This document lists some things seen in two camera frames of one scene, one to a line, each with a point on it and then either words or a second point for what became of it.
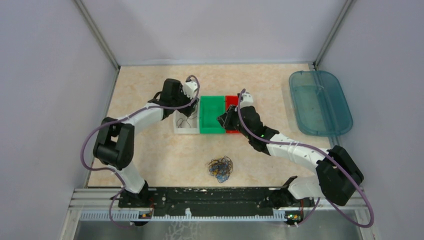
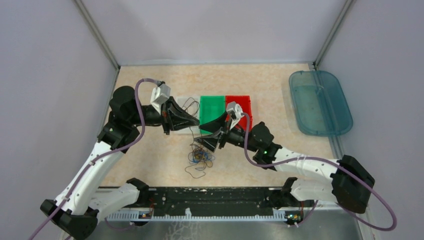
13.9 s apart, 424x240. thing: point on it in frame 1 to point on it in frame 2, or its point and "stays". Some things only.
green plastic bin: x=211 y=107 stays
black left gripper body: x=188 y=110 to x=165 y=118
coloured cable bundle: x=221 y=167 to x=200 y=157
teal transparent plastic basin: x=321 y=106 stays
